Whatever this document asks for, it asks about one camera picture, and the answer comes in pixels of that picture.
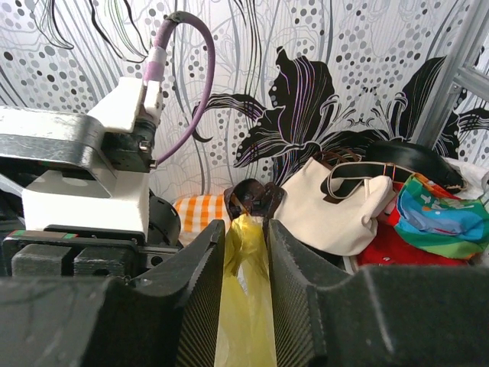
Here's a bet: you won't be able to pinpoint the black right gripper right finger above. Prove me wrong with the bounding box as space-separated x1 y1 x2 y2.
267 220 488 366

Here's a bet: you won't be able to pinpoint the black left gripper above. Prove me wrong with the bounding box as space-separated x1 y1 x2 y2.
1 167 182 278

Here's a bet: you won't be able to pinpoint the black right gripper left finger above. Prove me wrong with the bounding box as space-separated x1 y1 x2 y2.
1 220 225 366

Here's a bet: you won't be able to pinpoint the yellow plastic trash bag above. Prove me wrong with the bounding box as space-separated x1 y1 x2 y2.
214 214 277 366

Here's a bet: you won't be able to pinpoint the cream canvas tote bag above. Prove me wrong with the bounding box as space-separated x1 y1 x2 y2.
274 157 394 256

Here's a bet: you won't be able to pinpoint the red folded clothes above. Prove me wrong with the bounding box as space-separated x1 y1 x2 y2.
356 223 468 266

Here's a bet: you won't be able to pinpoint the colourful rainbow cloth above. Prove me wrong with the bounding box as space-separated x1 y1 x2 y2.
389 174 488 260

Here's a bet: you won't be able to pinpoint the orange checkered cloth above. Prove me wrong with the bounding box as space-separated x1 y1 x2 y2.
173 194 231 247

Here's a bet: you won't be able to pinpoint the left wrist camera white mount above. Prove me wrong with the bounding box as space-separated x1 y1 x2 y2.
1 77 163 235

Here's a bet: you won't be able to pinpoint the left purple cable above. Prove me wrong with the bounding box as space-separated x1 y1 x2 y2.
143 11 216 165

